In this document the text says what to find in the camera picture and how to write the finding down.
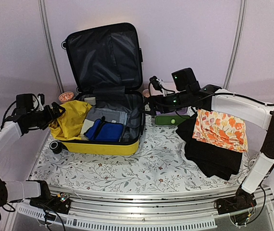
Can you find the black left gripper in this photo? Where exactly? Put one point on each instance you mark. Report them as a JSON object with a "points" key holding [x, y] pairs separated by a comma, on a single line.
{"points": [[51, 115]]}

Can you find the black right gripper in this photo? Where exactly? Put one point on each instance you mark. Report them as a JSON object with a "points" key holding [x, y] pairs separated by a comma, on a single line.
{"points": [[159, 98]]}

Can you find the yellow cloth item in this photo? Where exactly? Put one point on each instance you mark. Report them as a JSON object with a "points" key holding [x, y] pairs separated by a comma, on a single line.
{"points": [[68, 126]]}

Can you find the orange floral cloth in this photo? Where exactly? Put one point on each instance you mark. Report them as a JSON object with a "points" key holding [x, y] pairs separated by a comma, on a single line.
{"points": [[221, 130]]}

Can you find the blue fabric pouch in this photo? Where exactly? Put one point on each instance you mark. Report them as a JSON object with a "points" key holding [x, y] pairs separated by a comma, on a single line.
{"points": [[103, 131]]}

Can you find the grey fabric pouch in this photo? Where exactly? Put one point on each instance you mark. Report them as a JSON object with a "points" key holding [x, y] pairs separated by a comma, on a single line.
{"points": [[112, 116]]}

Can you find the yellow Pikachu suitcase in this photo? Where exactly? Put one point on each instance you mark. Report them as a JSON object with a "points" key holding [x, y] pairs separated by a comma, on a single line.
{"points": [[106, 63]]}

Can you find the beige cloth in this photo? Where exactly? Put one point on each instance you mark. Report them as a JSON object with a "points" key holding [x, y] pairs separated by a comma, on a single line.
{"points": [[86, 126]]}

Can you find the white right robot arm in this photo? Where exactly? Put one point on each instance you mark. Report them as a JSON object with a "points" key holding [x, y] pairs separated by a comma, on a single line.
{"points": [[258, 114]]}

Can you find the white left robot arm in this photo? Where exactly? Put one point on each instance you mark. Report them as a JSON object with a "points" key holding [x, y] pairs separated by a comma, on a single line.
{"points": [[15, 191]]}

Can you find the red patterned cup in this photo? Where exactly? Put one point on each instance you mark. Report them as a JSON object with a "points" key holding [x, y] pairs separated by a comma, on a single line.
{"points": [[66, 97]]}

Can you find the green drawer box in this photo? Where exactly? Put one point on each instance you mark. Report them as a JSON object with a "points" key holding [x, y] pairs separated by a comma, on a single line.
{"points": [[170, 120]]}

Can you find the floral table mat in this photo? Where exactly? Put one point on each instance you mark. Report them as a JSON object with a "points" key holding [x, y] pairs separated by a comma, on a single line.
{"points": [[158, 166]]}

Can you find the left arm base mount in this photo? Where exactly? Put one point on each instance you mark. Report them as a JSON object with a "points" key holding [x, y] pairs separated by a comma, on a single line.
{"points": [[59, 203]]}

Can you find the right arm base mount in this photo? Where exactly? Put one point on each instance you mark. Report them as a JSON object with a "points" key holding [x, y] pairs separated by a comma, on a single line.
{"points": [[240, 201]]}

